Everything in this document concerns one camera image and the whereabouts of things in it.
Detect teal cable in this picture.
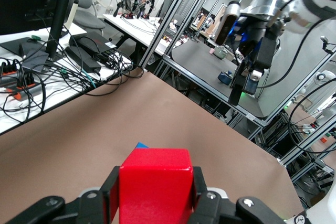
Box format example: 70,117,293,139
81,70,98,89

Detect black flat box device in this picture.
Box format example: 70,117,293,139
68,31,118,55

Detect orange power strip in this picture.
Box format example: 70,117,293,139
0,60,43,101

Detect red wooden block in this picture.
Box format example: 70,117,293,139
118,148,194,224

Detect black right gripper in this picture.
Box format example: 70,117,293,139
227,15,286,107

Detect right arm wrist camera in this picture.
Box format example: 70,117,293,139
214,0,242,47

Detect white round device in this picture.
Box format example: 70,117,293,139
314,70,334,83

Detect grey office chair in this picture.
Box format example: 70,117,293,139
73,0,107,30

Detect brown table cover sheet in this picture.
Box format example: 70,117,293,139
0,69,305,224

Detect blue round object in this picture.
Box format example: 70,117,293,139
217,70,234,86

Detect black monitor base plate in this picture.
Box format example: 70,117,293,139
0,35,69,59

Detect white work table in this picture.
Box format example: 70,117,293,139
102,13,171,57

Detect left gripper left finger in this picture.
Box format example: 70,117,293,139
10,166,120,224

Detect black power adapter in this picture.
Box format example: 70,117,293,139
65,46,102,74

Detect white side desk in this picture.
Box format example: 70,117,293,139
0,21,133,135

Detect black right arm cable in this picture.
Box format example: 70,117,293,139
258,0,336,90

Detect aluminium frame post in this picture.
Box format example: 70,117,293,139
139,0,219,70

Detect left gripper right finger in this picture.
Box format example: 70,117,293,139
188,166,286,224

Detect black monitor stand pole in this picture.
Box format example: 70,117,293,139
47,0,74,61

